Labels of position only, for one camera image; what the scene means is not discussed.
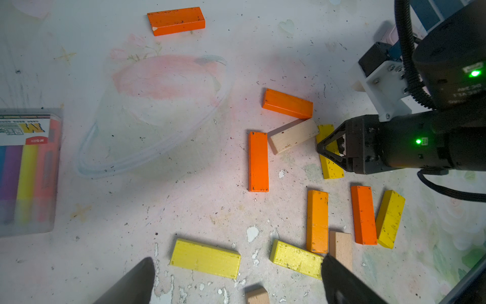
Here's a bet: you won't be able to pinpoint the natural wood block centre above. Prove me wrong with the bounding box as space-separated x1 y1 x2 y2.
268 119 319 155

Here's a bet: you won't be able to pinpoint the pink eraser box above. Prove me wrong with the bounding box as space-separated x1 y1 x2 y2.
373 20 399 45

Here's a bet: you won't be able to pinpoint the natural wood block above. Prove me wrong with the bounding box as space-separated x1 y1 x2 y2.
268 119 319 155
329 231 353 271
246 288 270 304

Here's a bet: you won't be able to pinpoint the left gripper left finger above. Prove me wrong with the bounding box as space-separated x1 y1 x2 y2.
94 257 155 304

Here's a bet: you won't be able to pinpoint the clear plastic lid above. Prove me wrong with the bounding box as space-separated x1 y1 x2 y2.
76 54 233 179

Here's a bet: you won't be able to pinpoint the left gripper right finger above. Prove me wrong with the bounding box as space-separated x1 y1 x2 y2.
321 255 386 304

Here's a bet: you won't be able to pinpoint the yellow block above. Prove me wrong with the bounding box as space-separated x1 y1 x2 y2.
170 238 241 279
376 190 406 249
270 239 324 281
316 124 344 179

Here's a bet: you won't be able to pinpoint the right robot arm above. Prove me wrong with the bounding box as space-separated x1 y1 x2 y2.
316 1 485 202

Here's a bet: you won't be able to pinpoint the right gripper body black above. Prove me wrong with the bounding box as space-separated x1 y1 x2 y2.
343 113 448 174

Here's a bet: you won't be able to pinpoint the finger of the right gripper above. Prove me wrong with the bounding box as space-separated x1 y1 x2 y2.
317 148 347 170
316 123 346 151

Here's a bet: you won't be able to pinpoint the natural wood block left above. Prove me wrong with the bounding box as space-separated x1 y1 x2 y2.
246 288 270 304

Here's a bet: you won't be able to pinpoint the light orange block centre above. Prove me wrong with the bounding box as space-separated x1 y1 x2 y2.
306 190 329 254

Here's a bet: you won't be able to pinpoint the chalk box coloured sticks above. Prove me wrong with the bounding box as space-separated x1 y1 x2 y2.
1 112 62 238

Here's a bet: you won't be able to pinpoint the natural wood block lower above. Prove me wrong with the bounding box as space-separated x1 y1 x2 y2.
329 231 353 271

